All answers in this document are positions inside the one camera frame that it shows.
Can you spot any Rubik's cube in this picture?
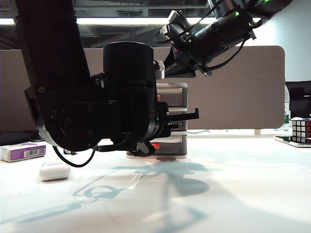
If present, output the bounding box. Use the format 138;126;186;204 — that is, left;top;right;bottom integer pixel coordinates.
290;117;311;146

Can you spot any white flat tray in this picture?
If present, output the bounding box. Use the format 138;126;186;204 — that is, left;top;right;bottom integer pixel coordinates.
273;135;311;148

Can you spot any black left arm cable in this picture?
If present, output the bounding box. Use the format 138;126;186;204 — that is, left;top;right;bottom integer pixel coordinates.
52;139;156;168

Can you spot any smoky drawer with red handle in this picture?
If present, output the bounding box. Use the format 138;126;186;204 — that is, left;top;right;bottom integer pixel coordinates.
150;135;188;156
167;111;188;132
156;88;188;107

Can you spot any white earphone case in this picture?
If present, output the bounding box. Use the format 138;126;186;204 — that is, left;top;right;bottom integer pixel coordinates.
39;162;71;182

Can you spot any white drawer cabinet frame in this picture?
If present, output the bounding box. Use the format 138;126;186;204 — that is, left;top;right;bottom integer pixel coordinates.
155;82;189;160

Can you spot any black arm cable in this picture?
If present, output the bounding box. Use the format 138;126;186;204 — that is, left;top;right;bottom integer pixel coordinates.
52;139;156;168
206;36;246;71

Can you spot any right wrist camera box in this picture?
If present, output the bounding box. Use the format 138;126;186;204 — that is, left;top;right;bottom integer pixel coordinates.
160;9;192;46

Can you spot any black monitor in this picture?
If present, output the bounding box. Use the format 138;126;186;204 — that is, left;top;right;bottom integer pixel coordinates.
284;81;311;119

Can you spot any brown desk partition panel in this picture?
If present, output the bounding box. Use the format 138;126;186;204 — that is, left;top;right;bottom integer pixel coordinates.
0;46;285;133

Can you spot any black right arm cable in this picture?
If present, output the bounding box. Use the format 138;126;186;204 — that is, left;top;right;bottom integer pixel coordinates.
206;36;246;71

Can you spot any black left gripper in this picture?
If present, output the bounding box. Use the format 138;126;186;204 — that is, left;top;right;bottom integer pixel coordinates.
145;100;200;146

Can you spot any purple and white box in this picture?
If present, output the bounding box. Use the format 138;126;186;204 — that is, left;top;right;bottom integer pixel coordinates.
0;142;47;163

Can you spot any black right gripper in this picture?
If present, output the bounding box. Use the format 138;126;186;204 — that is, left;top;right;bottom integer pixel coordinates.
165;33;212;78

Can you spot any long ceiling light strip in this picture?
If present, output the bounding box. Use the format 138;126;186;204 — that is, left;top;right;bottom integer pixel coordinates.
0;17;262;26

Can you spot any clear plastic bottle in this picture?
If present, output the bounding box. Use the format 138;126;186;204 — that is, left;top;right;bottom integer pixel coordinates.
283;86;292;129

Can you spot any silver knurled knob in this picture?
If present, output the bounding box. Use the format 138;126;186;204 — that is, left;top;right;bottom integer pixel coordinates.
155;60;166;80

